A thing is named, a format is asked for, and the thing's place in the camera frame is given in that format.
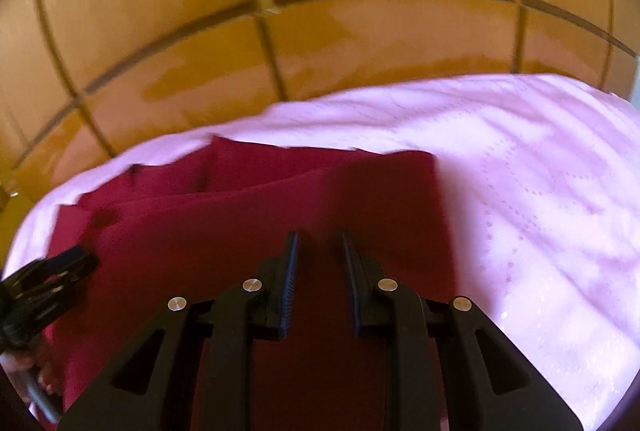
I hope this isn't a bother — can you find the dark red garment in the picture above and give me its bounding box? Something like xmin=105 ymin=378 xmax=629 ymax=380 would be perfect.
xmin=47 ymin=138 xmax=454 ymax=430

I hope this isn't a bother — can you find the person's left hand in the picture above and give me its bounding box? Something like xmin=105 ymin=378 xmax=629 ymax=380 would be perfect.
xmin=1 ymin=339 xmax=61 ymax=404

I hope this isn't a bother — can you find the pink patterned bed sheet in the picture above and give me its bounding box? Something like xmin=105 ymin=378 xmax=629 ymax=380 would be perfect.
xmin=6 ymin=74 xmax=639 ymax=430

